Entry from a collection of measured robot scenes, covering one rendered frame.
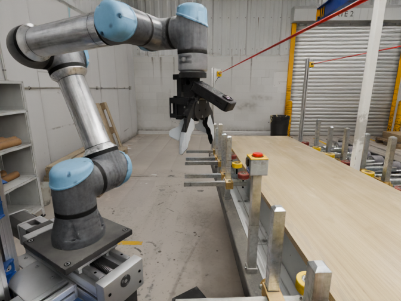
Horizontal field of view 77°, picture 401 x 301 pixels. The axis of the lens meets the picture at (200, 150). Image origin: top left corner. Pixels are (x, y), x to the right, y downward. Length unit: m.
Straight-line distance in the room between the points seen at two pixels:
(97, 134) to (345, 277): 0.91
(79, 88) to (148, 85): 7.48
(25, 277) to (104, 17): 0.74
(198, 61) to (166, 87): 7.61
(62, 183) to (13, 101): 2.66
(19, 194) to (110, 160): 2.86
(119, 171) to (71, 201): 0.17
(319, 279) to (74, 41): 0.74
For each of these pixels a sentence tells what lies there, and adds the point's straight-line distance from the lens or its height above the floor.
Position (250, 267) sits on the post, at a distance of 1.22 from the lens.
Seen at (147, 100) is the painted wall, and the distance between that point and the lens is 8.38.
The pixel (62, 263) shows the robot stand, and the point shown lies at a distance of 0.80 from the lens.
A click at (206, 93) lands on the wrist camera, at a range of 0.62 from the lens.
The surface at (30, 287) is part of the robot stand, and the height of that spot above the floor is 0.95.
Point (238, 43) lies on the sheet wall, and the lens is 8.27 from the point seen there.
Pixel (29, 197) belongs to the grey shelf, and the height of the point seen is 0.23.
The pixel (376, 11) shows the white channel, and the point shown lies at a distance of 2.17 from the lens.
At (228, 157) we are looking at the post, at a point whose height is 1.02.
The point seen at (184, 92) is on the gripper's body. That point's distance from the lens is 0.67.
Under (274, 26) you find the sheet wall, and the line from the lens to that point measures 8.51.
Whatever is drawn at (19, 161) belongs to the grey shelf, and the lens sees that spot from 3.51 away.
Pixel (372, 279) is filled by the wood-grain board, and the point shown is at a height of 0.90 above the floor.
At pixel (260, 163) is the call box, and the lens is 0.98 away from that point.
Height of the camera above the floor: 1.48
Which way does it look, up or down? 14 degrees down
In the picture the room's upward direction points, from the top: straight up
